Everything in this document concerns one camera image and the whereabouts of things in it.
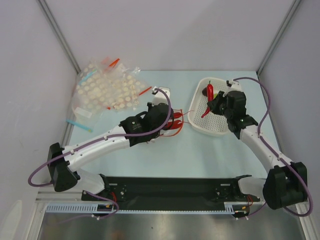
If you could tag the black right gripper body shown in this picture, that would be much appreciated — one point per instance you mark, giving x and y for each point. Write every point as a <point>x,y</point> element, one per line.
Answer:
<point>219,104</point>

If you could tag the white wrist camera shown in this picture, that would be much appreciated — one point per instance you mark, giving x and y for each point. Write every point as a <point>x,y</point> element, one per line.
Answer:
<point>159,97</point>
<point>233,86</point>

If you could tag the dark red toy fruit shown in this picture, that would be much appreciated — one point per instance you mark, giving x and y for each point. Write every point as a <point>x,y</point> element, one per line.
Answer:
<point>204,92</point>

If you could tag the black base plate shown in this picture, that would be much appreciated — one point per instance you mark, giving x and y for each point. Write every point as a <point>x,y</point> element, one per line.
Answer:
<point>173,193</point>

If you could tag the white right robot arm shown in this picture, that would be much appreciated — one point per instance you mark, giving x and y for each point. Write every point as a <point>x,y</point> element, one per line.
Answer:
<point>286,182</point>

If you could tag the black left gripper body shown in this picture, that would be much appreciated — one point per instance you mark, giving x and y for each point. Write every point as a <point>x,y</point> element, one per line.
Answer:
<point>149,105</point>

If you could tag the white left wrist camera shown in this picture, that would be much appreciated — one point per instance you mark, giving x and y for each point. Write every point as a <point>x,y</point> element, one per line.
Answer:
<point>159,97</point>

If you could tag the red toy lobster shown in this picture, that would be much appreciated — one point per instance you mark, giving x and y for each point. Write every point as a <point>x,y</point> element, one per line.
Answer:
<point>178,120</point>

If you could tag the white slotted cable duct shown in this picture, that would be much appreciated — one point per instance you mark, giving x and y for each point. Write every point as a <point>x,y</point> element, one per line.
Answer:
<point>95,208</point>

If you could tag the pile of clear zip bags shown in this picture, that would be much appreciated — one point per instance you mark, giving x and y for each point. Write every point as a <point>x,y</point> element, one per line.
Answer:
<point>107,85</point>

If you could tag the white perforated plastic basket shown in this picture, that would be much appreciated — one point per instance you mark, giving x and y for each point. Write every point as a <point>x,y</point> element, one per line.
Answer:
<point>211,124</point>

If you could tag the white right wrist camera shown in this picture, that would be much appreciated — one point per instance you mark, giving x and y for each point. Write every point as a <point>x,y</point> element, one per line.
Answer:
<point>233,86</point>

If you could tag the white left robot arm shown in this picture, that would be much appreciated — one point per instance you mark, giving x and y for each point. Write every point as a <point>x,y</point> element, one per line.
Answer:
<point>65,163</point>

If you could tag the red toy chili pepper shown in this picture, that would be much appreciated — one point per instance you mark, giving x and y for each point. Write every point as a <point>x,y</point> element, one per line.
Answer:
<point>210,97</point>

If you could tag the clear bag with orange zipper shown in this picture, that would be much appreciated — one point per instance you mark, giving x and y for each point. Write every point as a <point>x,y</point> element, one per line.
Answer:
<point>146,94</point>

